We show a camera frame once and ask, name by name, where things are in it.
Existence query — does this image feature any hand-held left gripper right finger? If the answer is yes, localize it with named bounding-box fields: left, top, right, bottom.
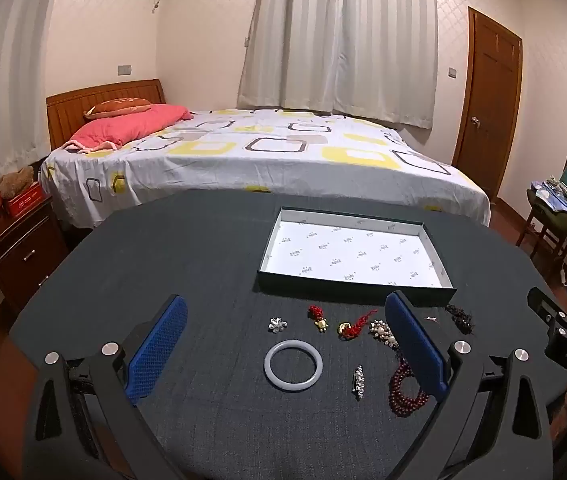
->
left=385, top=290, right=559, bottom=480

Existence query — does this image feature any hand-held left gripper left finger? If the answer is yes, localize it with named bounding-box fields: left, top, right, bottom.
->
left=28, top=294, right=189, bottom=480

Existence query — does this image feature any pearl cluster chain bracelet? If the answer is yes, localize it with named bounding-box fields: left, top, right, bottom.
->
left=368, top=319, right=401, bottom=348

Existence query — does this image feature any black bead bracelet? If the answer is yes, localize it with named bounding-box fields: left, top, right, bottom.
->
left=445, top=304, right=475, bottom=335

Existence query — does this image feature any dark red bead bracelet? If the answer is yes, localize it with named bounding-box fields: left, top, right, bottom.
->
left=388, top=360, right=431, bottom=416

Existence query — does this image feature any gold charm with red tassel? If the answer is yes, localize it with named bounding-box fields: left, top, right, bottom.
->
left=338, top=308, right=379, bottom=341

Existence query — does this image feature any gold turtle charm red tassel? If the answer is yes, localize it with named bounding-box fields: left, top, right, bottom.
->
left=307, top=305, right=330, bottom=333

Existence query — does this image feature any green shallow box white lining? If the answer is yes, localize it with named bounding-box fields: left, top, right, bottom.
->
left=256, top=206, right=458, bottom=306

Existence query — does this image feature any white jade bangle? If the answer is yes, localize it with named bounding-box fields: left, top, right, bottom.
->
left=264, top=339, right=325, bottom=392

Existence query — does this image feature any olive green folded garment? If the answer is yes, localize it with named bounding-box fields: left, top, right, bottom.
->
left=527, top=189, right=567, bottom=236

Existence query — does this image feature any pile of light folded clothes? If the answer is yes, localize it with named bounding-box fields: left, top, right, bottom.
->
left=533, top=177, right=567, bottom=216

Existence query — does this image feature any wooden nightstand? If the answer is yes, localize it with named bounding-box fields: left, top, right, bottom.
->
left=0, top=195, right=69, bottom=313

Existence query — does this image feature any wooden door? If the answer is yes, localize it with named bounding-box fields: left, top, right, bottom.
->
left=452, top=6, right=523, bottom=201

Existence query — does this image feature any brown teddy bear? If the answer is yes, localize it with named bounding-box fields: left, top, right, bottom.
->
left=0, top=166, right=35, bottom=198

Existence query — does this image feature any pink quilt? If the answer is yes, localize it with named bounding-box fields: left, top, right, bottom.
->
left=60, top=103, right=194, bottom=153

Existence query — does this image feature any bed with patterned white sheet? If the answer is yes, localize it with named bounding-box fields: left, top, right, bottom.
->
left=40, top=107, right=491, bottom=231

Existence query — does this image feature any orange pillow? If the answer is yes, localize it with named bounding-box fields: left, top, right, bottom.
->
left=83, top=98, right=153, bottom=121

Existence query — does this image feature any wooden headboard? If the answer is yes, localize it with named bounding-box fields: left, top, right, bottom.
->
left=46, top=79, right=166, bottom=151

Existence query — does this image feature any white curtain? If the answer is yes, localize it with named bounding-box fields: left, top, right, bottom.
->
left=0, top=0, right=59, bottom=206
left=237, top=0, right=438, bottom=130

